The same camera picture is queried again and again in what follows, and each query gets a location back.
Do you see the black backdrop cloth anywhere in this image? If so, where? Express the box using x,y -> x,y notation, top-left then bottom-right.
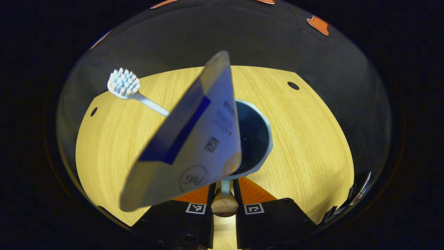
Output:
55,0 -> 393,195

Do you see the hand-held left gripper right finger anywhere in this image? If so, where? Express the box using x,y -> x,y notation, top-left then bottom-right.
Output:
233,176 -> 318,250

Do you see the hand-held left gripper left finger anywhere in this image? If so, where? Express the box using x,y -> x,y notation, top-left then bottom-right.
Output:
134,184 -> 216,250

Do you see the white toothbrush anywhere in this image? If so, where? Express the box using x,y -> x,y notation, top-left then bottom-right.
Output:
107,67 -> 171,118

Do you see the white toothpaste tube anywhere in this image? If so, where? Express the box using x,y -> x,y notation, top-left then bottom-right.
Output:
120,50 -> 242,212

